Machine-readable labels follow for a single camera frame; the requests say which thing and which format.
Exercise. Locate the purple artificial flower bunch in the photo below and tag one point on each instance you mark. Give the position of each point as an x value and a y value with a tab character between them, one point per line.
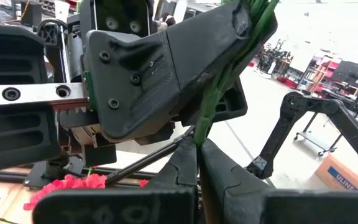
210	102

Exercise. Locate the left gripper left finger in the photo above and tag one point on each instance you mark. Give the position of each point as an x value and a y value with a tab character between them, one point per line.
179	174

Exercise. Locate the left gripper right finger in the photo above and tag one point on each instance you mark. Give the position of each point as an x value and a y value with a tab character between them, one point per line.
228	186

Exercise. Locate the cardboard box blue label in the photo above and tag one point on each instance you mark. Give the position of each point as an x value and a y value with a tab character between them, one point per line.
337	177

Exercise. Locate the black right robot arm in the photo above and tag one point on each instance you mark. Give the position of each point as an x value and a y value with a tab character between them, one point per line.
291	105

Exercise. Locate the black wheeled cart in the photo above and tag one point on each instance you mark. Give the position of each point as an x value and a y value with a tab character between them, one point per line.
314	140

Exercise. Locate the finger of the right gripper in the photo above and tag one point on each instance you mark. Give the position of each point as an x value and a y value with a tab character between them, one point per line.
154	77
232	102

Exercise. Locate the large red flower bunch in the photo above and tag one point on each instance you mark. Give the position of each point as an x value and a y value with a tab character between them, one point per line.
73	183

